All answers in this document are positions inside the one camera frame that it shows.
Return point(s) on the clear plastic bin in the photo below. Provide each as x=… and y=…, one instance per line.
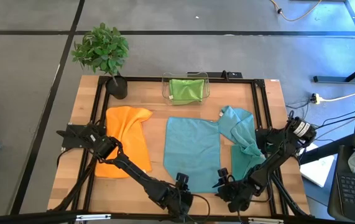
x=164, y=90

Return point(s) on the black desk foot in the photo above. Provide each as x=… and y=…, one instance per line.
x=329, y=79

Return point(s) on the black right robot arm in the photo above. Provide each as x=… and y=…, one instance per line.
x=276, y=155

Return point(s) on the white notebook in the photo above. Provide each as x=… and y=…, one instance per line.
x=317, y=169

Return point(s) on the green potted plant black pot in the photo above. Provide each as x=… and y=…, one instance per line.
x=102, y=49

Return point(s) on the orange microfiber towel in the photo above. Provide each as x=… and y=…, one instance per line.
x=127, y=133

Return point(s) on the light blue microfiber towel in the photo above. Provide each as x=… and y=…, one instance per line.
x=236, y=121
x=192, y=152

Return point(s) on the silver metal bracket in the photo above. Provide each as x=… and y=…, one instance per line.
x=93, y=217
x=265, y=221

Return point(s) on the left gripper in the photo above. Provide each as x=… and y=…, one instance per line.
x=178, y=200

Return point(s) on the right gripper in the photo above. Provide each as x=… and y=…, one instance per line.
x=236, y=194

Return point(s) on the green microfiber towel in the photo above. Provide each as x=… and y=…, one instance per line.
x=186, y=91

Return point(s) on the black mounting bar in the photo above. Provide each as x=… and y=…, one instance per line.
x=220, y=74

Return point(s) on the dark grey laptop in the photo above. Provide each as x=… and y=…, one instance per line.
x=354, y=189

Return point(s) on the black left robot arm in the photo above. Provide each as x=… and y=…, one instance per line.
x=140, y=177

